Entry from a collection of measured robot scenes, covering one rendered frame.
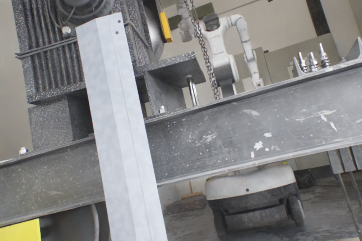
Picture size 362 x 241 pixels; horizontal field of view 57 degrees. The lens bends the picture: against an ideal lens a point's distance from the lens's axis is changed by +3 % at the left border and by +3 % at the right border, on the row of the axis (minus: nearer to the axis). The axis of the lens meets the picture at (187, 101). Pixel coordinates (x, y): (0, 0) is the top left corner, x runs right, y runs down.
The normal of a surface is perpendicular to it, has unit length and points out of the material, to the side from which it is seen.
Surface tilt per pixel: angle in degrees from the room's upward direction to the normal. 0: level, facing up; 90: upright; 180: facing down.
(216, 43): 88
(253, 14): 90
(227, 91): 65
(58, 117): 90
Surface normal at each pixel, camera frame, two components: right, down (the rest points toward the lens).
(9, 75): 0.93, -0.27
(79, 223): -0.30, -0.12
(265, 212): -0.07, -0.19
